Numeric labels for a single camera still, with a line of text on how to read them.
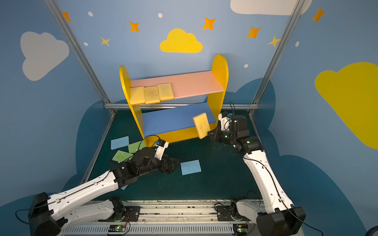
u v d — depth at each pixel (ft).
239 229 2.35
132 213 2.46
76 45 2.69
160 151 2.16
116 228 2.33
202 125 2.33
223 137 2.03
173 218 2.41
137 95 2.27
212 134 2.25
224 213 2.45
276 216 1.21
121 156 3.06
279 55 2.83
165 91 2.36
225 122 2.16
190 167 2.97
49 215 1.28
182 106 3.86
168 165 2.10
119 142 3.32
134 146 3.23
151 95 2.31
